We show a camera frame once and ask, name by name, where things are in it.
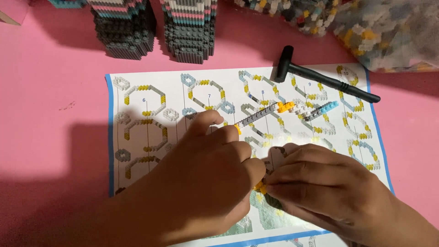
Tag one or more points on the person's right hand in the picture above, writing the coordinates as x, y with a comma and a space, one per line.
322, 185

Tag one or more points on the person's left hand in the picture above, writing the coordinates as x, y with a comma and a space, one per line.
202, 178

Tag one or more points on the person's right fingers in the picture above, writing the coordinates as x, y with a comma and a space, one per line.
284, 178

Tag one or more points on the small yellow brick piece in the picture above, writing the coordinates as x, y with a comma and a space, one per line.
260, 187

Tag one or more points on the grey orange white blue brick strip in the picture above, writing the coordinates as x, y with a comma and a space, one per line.
271, 111

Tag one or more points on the black plastic hammer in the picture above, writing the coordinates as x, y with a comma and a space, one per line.
325, 79

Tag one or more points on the printed brick instruction sheet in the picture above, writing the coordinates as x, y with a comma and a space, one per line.
154, 137

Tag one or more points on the heap of mixed small bricks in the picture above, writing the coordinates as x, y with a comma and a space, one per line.
295, 13

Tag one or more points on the dark grey striped brick tower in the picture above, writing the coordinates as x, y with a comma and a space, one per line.
125, 31
190, 34

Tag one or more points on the clear bag of mixed bricks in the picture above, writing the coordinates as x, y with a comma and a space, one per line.
391, 31

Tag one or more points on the teal brick block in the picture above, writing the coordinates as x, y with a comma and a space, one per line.
67, 2

